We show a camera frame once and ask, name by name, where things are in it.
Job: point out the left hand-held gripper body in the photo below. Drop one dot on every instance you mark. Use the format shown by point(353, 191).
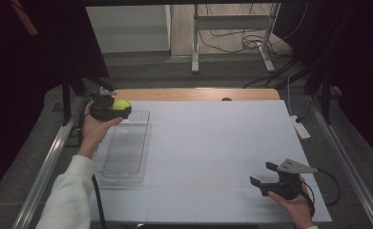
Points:
point(102, 109)

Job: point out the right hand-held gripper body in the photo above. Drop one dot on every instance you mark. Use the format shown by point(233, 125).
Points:
point(285, 187)

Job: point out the yellow tennis ball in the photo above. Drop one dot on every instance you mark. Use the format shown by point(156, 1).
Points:
point(121, 104)

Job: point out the clear plastic container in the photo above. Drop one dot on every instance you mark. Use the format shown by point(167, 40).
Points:
point(127, 149)

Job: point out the person's left hand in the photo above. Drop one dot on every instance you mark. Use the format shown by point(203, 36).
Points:
point(93, 133)

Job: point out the person's right hand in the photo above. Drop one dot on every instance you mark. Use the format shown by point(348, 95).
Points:
point(300, 210)

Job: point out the black metal stand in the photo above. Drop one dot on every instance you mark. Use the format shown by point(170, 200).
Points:
point(66, 95)
point(326, 95)

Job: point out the white power strip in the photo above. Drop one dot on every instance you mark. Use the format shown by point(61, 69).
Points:
point(300, 128)

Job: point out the dark curtain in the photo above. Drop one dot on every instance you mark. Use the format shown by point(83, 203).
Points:
point(359, 79)
point(22, 95)

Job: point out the white cabinet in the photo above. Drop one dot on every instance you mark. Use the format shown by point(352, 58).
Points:
point(127, 28)

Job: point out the aluminium rail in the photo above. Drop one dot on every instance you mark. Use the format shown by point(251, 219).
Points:
point(47, 165)
point(346, 159)

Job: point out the grey metal desk frame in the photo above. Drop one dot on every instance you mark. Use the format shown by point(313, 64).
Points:
point(232, 22)

